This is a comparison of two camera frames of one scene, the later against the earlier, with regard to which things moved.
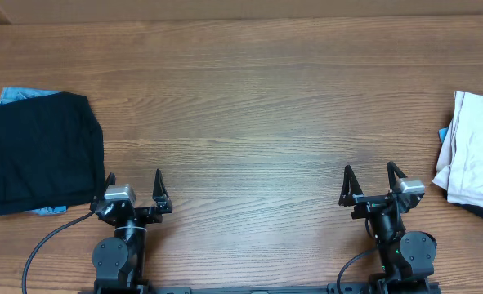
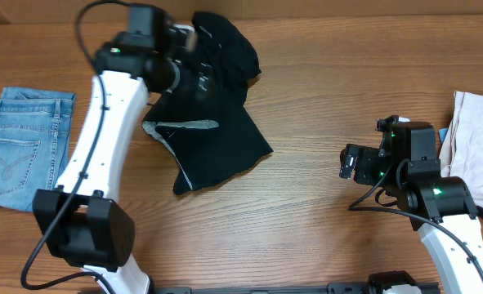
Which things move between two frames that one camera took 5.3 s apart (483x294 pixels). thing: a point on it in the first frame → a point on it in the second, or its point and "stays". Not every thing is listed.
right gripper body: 373,199 → 348,161
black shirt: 39,153 → 207,136
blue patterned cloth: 442,132 stays
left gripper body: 149,216 → 185,85
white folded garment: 470,163 stays
